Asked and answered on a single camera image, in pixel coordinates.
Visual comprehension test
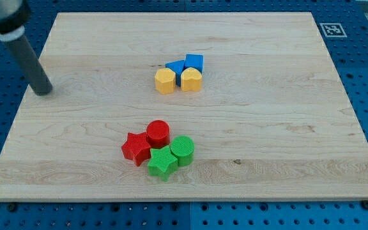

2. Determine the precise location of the blue cube block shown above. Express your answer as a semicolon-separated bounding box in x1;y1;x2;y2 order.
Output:
184;54;204;73

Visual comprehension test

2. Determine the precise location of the yellow heart block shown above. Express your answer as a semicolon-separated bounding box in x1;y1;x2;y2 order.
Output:
181;67;203;91

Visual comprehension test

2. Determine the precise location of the green cylinder block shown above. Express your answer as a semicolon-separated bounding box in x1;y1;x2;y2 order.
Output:
170;135;195;167

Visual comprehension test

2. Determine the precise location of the red cylinder block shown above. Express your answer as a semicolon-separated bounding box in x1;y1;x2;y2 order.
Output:
146;120;170;149

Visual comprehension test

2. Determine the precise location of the green star block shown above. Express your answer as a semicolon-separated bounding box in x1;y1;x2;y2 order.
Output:
148;145;178;181

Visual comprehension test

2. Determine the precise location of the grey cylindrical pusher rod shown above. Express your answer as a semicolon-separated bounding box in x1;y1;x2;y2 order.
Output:
4;35;52;96

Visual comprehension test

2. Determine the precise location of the yellow hexagon block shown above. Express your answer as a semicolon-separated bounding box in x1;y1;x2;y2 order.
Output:
155;68;176;95

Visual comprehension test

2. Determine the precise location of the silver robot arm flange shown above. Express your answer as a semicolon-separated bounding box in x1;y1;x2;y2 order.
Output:
0;0;31;42

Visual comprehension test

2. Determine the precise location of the white fiducial marker tag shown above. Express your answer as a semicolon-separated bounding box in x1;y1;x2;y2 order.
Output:
320;22;347;38

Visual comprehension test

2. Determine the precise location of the red star block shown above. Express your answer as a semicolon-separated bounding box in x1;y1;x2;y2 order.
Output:
121;132;151;167

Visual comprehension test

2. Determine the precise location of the blue triangle block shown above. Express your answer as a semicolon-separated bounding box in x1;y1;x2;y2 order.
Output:
165;60;185;87

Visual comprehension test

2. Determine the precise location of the light wooden board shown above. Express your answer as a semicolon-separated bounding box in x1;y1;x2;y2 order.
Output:
0;12;368;203

